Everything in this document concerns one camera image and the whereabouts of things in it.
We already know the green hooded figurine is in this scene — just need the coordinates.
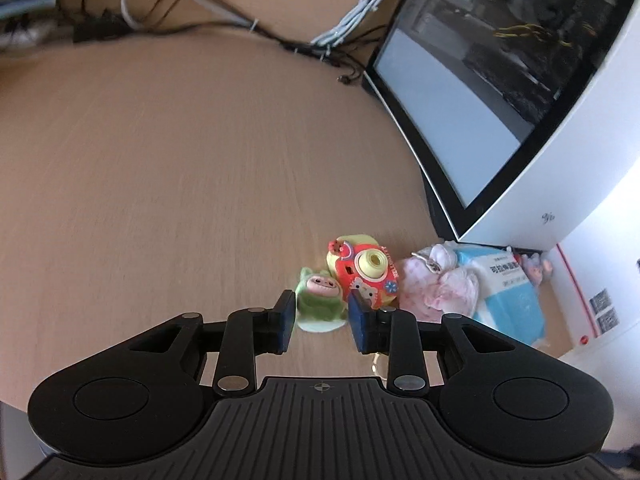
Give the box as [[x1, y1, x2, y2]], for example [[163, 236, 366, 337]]
[[295, 266, 349, 335]]

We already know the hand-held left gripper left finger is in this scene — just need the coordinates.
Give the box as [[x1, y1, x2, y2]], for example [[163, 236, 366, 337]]
[[125, 289, 298, 402]]

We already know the white cable bundle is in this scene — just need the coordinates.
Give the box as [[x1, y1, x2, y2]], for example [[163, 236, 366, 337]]
[[310, 0, 391, 48]]

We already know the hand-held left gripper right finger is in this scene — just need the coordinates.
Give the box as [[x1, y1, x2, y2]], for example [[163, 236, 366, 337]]
[[347, 291, 519, 400]]

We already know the blue tissue packet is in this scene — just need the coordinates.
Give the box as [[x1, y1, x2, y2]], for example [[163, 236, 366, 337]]
[[452, 245, 547, 347]]

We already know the grey cable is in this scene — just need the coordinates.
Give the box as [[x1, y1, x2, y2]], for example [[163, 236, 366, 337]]
[[121, 0, 258, 31]]

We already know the black cable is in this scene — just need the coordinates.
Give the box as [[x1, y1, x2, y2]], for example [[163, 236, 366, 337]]
[[75, 0, 368, 86]]

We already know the black power adapter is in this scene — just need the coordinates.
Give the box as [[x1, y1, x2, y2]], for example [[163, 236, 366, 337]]
[[74, 16, 128, 43]]

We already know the white red-striped cardboard box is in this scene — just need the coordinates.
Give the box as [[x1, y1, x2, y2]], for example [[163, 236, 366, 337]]
[[554, 160, 640, 361]]

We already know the yellow toy camera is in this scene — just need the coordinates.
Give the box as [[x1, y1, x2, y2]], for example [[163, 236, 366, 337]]
[[326, 232, 402, 311]]

